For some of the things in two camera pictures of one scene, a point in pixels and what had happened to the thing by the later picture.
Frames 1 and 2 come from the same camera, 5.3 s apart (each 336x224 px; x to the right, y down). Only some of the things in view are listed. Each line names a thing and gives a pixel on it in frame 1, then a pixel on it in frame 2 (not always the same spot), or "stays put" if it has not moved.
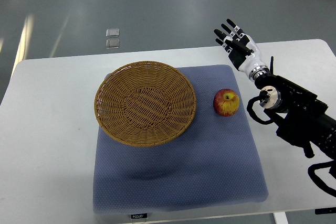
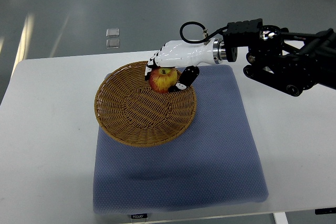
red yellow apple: [226, 102] → [161, 78]
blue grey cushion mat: [214, 162] stays put
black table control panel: [325, 211] stays put
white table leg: [280, 217] stays put
